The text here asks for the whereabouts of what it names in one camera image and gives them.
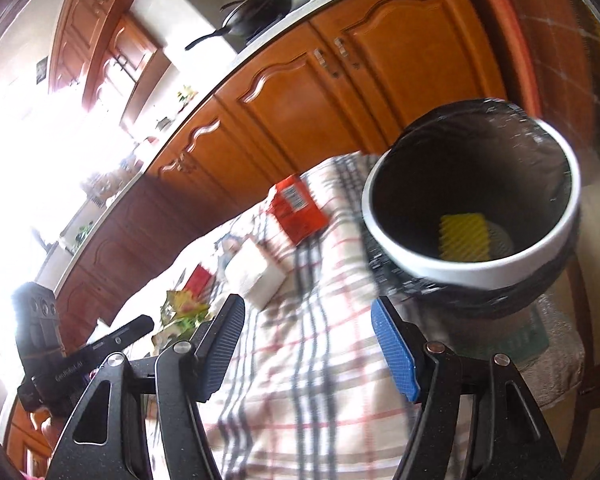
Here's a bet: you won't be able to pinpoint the wooden kitchen cabinets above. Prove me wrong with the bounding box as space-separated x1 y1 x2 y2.
5 0 511 466
47 0 161 126

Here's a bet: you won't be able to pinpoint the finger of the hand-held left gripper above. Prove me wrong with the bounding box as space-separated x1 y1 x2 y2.
82 314 156 361

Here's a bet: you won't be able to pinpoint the plaid blanket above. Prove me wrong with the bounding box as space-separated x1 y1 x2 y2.
95 152 481 480

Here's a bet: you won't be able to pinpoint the white bin with black bag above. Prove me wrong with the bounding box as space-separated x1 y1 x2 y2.
361 99 583 318

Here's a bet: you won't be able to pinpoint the wooden upper kitchen cabinets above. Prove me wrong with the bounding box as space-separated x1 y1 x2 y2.
47 0 161 126

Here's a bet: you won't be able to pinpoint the wooden lower kitchen cabinets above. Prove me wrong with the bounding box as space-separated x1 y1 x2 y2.
5 0 511 466

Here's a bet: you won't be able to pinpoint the white kitchen countertop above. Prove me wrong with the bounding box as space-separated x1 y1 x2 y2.
35 0 456 286

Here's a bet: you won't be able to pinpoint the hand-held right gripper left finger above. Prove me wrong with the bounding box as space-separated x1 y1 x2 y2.
45 294 247 480

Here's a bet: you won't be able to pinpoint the black wok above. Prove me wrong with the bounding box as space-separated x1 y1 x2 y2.
185 0 297 51

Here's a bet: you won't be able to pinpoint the red snack packet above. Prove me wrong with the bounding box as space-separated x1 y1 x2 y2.
269 174 331 247

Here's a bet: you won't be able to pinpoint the person's left hand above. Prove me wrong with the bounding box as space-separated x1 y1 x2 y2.
27 407 63 456

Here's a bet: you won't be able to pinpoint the small red packet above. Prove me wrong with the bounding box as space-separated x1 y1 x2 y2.
185 265 216 301

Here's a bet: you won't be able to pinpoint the white tissue pack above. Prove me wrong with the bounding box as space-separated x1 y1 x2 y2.
224 240 287 308

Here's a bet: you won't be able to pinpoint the metal cabinet handle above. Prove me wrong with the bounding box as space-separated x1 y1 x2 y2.
334 37 362 70
312 49 340 79

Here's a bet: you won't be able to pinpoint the yellow ribbed sponge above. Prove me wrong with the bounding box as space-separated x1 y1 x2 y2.
437 213 491 262

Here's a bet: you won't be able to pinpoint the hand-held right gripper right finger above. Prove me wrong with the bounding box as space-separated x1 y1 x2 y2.
371 298 566 480

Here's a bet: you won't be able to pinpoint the green yellow wrapper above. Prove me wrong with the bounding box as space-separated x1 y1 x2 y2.
152 287 216 346

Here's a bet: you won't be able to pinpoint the red framed glass door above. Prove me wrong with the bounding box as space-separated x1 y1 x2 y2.
460 0 600 161

